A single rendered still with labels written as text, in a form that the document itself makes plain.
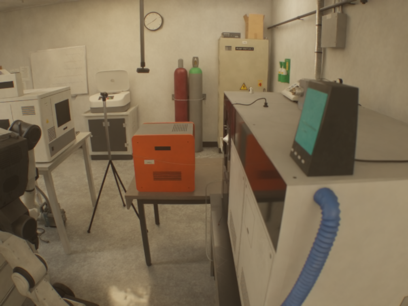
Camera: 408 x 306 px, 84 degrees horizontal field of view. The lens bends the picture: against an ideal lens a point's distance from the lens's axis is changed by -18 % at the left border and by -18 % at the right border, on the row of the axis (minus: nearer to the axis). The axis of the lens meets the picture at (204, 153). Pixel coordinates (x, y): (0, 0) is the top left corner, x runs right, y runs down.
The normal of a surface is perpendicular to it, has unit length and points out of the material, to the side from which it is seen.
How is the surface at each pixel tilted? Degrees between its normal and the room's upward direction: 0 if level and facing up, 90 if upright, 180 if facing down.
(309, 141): 80
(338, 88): 88
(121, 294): 0
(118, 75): 105
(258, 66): 90
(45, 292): 65
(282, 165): 0
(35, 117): 90
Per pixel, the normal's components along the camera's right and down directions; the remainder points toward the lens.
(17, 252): 0.91, -0.31
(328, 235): -0.20, -0.35
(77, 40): 0.03, 0.34
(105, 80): 0.03, 0.58
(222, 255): 0.00, -0.94
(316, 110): -0.99, -0.15
